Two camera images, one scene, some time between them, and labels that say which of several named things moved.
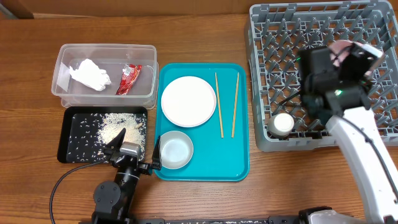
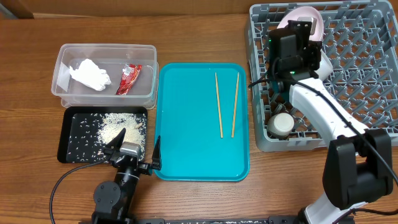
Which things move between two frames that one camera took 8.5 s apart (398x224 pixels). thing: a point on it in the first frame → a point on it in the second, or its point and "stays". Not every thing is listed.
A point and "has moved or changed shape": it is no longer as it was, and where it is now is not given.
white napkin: (91, 75) stays
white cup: (280, 125) stays
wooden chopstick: (219, 111) stays
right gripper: (363, 75) → (313, 48)
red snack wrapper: (130, 73) stays
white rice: (90, 133) stays
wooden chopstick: (235, 105) stays
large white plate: (188, 101) → (305, 12)
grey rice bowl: (176, 149) has moved or changed shape
